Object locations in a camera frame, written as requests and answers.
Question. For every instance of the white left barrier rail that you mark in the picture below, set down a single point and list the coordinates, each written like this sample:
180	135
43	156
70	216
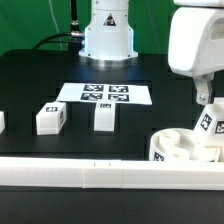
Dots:
2	122

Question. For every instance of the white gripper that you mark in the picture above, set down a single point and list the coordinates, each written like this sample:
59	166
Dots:
196	47

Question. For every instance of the white front barrier rail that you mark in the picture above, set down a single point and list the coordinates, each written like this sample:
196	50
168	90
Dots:
83	173

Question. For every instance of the paper sheet with markers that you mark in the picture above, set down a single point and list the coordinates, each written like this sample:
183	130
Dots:
89	92

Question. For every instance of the white barrier rail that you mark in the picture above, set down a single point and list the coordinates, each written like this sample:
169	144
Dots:
83	173
2	122

